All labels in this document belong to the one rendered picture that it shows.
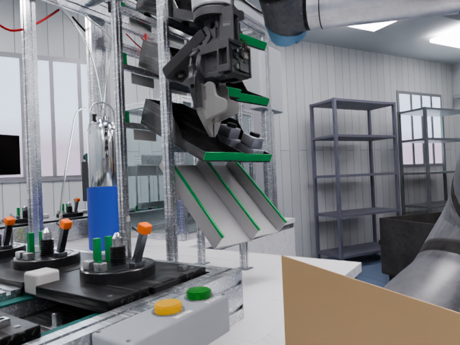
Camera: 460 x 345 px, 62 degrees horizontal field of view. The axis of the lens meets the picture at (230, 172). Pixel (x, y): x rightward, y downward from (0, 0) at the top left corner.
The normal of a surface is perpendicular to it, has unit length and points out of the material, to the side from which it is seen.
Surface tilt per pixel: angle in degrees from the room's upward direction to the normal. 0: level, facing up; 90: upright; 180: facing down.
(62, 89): 90
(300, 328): 90
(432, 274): 28
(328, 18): 141
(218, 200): 45
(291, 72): 90
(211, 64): 90
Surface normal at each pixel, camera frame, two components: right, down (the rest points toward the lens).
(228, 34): -0.56, 0.01
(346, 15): -0.28, 0.79
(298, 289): -0.91, 0.04
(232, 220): 0.48, -0.73
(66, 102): 0.46, -0.03
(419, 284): -0.44, -0.87
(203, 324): 0.83, -0.04
